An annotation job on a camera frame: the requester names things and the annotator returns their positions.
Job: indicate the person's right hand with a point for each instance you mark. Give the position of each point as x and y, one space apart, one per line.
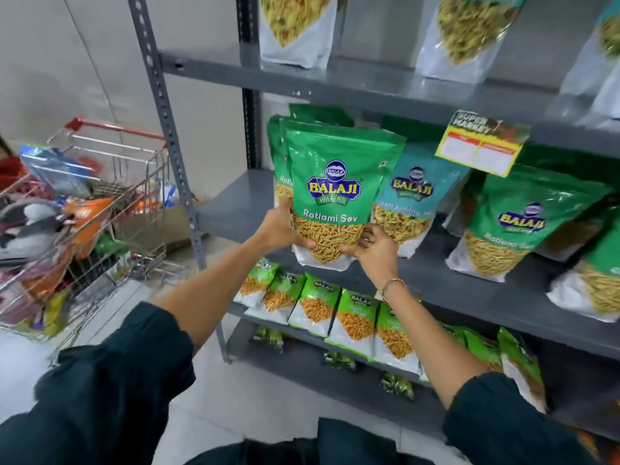
380 256

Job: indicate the person's left hand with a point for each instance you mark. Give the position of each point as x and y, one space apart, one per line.
277 227

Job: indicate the person's right thumb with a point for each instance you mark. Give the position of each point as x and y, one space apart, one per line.
349 251

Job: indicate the person's left thumb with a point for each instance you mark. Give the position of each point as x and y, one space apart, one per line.
302 243

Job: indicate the large green snack packet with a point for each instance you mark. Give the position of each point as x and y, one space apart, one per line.
523 213
598 275
339 164
319 113
571 162
277 154

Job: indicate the person's right forearm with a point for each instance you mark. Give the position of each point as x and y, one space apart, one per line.
426 338

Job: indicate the person's left forearm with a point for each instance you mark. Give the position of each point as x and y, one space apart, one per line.
213 285

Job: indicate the row of small green packets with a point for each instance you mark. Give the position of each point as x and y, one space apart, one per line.
356 324

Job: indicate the grey metal shelf rack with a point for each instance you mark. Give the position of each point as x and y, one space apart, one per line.
232 203

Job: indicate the large teal snack packet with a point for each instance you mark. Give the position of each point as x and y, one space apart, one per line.
421 188

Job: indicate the tiny dark green packet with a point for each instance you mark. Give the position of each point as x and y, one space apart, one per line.
397 386
339 361
267 338

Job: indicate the cardboard box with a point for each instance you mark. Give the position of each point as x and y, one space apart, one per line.
174 227

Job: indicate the yellow shelf price tag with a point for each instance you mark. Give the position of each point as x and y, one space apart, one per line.
482 142

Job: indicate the metal shopping cart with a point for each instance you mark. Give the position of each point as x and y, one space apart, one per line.
131 203

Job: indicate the orange packet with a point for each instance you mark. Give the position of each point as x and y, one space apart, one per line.
92 217

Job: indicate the white snack packet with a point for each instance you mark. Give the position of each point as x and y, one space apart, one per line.
465 33
295 28
596 77

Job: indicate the dark green shirt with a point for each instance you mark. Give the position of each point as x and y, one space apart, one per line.
97 392

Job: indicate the blue packet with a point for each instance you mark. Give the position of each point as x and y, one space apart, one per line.
58 169

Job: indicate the grey soft bag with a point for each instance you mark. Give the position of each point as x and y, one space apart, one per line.
29 227

